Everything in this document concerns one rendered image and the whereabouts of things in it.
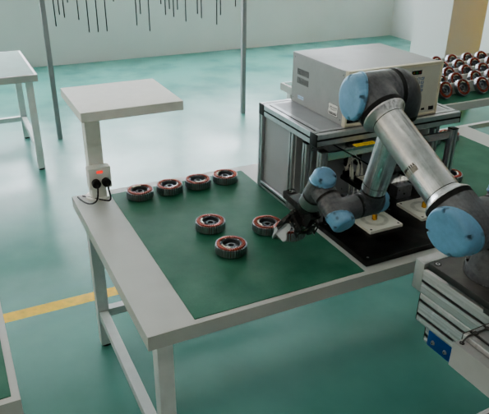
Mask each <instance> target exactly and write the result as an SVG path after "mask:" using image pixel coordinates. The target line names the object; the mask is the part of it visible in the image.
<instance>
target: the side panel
mask: <svg viewBox="0 0 489 414"><path fill-rule="evenodd" d="M294 150H295V135H294V134H293V133H292V132H290V131H288V130H286V129H285V128H283V127H281V126H280V125H278V124H277V123H275V122H273V121H271V120H270V119H269V118H267V117H265V116H263V115H261V114H259V136H258V170H257V184H258V185H260V186H261V187H262V188H263V189H265V190H266V191H267V192H269V193H270V194H271V195H272V196H273V197H274V198H275V199H276V200H278V201H279V202H280V203H282V204H283V205H284V206H286V207H287V208H288V209H292V208H293V209H295V207H293V206H292V205H291V204H290V203H288V202H287V201H286V200H285V199H284V198H283V191H286V190H288V189H293V165H294Z"/></svg>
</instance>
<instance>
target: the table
mask: <svg viewBox="0 0 489 414"><path fill-rule="evenodd" d="M483 58H485V59H484V62H480V61H479V59H483ZM464 61H467V64H465V63H464ZM449 62H452V64H451V67H449V65H448V63H449ZM487 64H489V56H487V54H486V53H485V52H483V51H482V50H481V51H478V52H476V53H475V55H474V57H473V55H472V54H471V53H469V52H466V53H463V54H462V55H461V56H460V58H457V57H456V55H454V54H453V53H452V54H449V55H447V56H446V57H445V60H444V66H443V72H442V77H441V86H440V91H439V97H438V102H437V103H439V104H443V105H445V106H447V107H450V108H454V109H456V110H459V111H460V110H465V109H470V108H480V107H486V106H489V82H488V80H487V78H489V69H488V68H489V66H488V65H487ZM472 66H475V70H473V69H472V68H471V67H472ZM480 67H481V68H480ZM454 68H458V69H459V72H455V71H454ZM480 71H484V76H482V74H481V73H480ZM467 73H468V76H467V80H465V79H462V78H463V77H462V76H461V74H467ZM448 75H449V76H448ZM446 76H448V81H447V79H446V78H445V77H446ZM471 80H474V82H473V85H474V87H473V88H474V89H475V91H470V84H469V83H468V81H471ZM454 82H455V83H454ZM479 82H480V83H479ZM451 83H454V91H455V93H456V94H453V90H452V89H453V88H452V85H451ZM443 86H444V87H443ZM442 87H443V88H442ZM482 88H483V89H482ZM280 89H281V90H282V91H284V92H286V93H287V99H291V95H292V81H288V82H281V83H280ZM462 90H464V91H462ZM444 93H446V94H444ZM465 126H467V127H471V128H472V129H477V128H482V127H489V121H485V122H475V123H471V124H466V125H461V126H456V127H465Z"/></svg>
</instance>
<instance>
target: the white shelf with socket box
mask: <svg viewBox="0 0 489 414"><path fill-rule="evenodd" d="M60 90H61V96H62V98H63V99H64V101H65V102H66V103H67V105H68V106H69V107H70V109H71V110H72V111H73V112H74V113H75V115H76V116H77V118H78V119H79V120H80V122H81V127H82V135H83V141H84V149H85V162H86V166H85V170H86V178H87V185H88V187H89V192H88V193H87V194H86V195H83V196H82V197H86V199H87V200H90V201H94V203H87V202H85V201H83V200H82V199H81V198H80V197H79V196H77V198H78V199H79V200H81V201H82V202H84V203H86V204H88V205H93V204H95V203H96V202H97V201H103V200H104V201H110V200H111V199H112V196H111V192H110V190H109V187H110V186H112V179H111V170H110V166H109V165H108V163H104V159H103V151H102V142H101V134H100V125H99V121H103V120H109V119H115V118H122V117H134V116H140V115H146V114H153V113H165V112H172V111H177V110H183V100H181V99H180V98H179V97H177V96H176V95H175V94H173V93H172V92H171V91H169V90H168V89H166V88H165V87H163V86H162V85H161V84H160V83H159V82H157V81H156V80H154V79H153V78H151V79H144V80H129V81H120V82H113V83H104V84H97V85H82V86H74V87H66V88H61V89H60ZM106 187H107V188H108V191H106ZM109 197H110V199H109V200H107V199H108V198H109Z"/></svg>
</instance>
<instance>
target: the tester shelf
mask: <svg viewBox="0 0 489 414"><path fill-rule="evenodd" d="M259 114H261V115H263V116H265V117H267V118H269V119H270V120H271V121H273V122H275V123H277V124H278V125H280V126H281V127H283V128H285V129H286V130H288V131H290V132H292V133H293V134H294V135H296V136H298V137H300V138H302V139H303V140H305V141H306V142H308V143H310V144H311V145H313V146H315V147H321V146H326V145H334V144H339V143H344V142H349V141H354V140H363V139H367V138H372V137H377V135H376V133H375V132H369V131H366V130H365V129H364V127H363V126H362V125H361V126H351V127H345V128H343V127H342V126H340V125H339V124H337V123H335V122H332V121H331V120H330V119H328V118H326V117H323V116H321V115H320V114H318V113H315V112H313V111H312V110H310V109H308V108H306V107H304V106H302V105H301V104H299V103H296V102H294V101H292V100H291V99H281V100H275V101H268V102H262V103H259ZM460 118H461V111H459V110H456V109H454V108H450V107H447V106H445V105H443V104H440V103H437V107H436V113H432V114H427V115H421V116H417V119H416V121H415V122H413V124H414V126H415V127H416V128H417V129H418V130H419V129H424V128H429V127H438V126H443V125H448V124H452V123H457V122H460Z"/></svg>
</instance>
